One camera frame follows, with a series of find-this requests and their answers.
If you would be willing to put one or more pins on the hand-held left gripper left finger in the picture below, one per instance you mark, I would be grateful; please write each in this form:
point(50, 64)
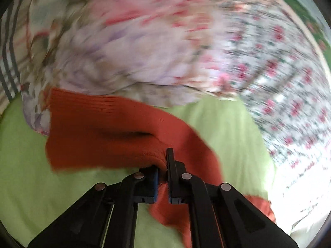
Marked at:
point(155, 186)

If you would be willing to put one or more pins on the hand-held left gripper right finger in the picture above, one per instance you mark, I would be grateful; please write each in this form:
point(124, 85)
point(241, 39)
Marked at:
point(170, 196)

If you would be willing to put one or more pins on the orange-red knit garment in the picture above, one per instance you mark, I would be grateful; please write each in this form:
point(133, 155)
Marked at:
point(103, 124)

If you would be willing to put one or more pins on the light green bed sheet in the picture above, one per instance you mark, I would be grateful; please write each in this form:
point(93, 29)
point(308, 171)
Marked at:
point(38, 186)

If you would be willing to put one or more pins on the pink purple floral pillow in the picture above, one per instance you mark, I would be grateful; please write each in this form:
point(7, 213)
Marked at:
point(129, 44)

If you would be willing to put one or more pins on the white rose-print bed sheet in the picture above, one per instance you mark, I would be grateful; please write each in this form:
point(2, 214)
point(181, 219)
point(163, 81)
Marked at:
point(284, 95)

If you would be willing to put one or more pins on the plaid blanket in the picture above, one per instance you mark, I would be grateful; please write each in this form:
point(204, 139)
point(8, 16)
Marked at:
point(10, 56)

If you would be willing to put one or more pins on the green patterned object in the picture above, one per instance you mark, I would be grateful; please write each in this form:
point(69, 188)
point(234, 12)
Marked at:
point(302, 13)

